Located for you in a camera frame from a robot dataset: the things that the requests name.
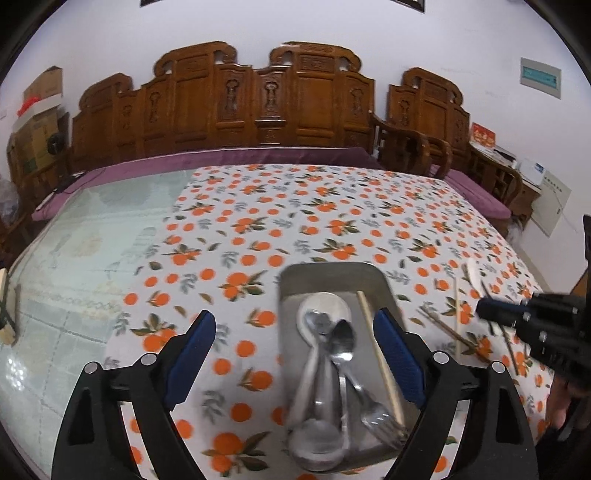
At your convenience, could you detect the metal fork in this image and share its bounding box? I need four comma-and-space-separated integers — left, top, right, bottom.
344, 360, 411, 451

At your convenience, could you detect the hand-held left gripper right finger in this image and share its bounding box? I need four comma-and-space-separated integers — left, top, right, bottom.
373, 308, 539, 480

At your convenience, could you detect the white box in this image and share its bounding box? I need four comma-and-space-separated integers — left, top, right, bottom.
516, 158, 544, 188

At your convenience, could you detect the large cardboard box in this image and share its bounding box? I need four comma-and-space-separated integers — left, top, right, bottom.
6, 108, 71, 186

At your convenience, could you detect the purple armchair cushion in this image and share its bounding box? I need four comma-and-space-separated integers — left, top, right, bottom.
431, 168, 513, 222

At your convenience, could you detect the white electrical panel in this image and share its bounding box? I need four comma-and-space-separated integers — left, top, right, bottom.
528, 168, 574, 237

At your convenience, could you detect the cream block with black band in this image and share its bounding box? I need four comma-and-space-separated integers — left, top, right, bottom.
0, 268, 22, 345

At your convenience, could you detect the wooden side table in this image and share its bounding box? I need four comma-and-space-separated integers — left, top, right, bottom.
468, 143, 542, 219

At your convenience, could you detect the red desk calendar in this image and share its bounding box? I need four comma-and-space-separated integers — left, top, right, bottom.
469, 122, 498, 148

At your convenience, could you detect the light wooden chopstick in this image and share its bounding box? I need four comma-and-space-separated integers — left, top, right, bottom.
356, 290, 406, 417

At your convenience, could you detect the carved wooden armchair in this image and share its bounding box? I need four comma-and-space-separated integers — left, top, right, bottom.
368, 67, 523, 219

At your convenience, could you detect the grey wall panel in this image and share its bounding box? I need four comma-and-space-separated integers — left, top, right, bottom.
520, 57, 563, 100

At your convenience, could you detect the white printer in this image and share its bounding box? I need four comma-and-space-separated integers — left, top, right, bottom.
480, 145, 518, 168

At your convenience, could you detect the dark metal spoon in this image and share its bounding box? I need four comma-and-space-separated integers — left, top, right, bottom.
328, 319, 358, 426

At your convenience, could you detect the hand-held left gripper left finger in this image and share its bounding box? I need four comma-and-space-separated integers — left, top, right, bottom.
52, 310, 217, 480

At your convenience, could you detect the small cardboard box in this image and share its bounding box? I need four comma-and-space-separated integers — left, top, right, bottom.
23, 66, 64, 101

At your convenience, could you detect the large metal spoon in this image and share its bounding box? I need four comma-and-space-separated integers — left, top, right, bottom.
287, 417, 348, 471

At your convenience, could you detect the small metal spoon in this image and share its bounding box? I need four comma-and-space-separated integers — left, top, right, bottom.
304, 311, 334, 417

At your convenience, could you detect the dark wooden chopstick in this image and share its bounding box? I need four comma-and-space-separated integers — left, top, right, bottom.
417, 306, 491, 364
479, 280, 521, 376
421, 310, 482, 357

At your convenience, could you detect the carved wooden sofa bench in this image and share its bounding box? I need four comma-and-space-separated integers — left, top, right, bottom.
68, 41, 385, 171

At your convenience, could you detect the white ceramic spoon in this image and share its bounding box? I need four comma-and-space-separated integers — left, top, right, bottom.
286, 295, 353, 417

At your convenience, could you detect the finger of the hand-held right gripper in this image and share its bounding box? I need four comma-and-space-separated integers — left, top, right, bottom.
476, 296, 523, 325

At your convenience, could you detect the framed peacock flower painting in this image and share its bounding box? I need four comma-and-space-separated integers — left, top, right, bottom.
140, 0, 426, 14

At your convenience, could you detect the person's right hand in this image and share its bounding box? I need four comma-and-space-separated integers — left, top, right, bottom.
547, 376, 583, 431

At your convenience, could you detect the rectangular metal tray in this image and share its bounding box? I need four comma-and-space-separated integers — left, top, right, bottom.
279, 261, 417, 473

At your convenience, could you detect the orange print tablecloth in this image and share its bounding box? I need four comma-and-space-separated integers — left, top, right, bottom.
108, 164, 560, 480

